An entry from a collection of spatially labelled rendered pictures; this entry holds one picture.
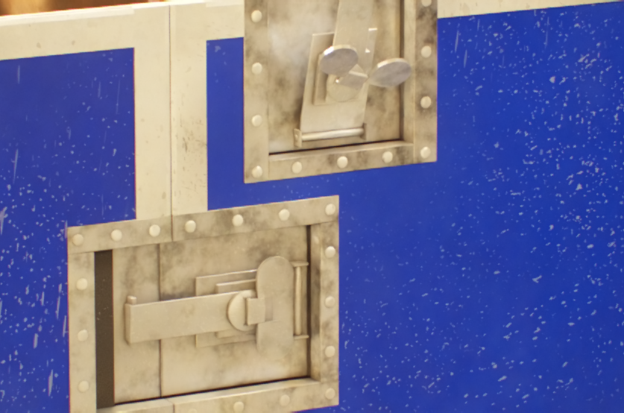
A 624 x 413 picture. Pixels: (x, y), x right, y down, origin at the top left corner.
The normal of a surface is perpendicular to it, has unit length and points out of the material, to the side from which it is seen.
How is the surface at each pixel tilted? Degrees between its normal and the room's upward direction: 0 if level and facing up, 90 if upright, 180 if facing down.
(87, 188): 90
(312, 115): 106
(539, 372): 90
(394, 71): 130
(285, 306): 90
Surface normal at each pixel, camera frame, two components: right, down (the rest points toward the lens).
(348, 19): 0.45, 0.46
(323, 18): 0.47, 0.20
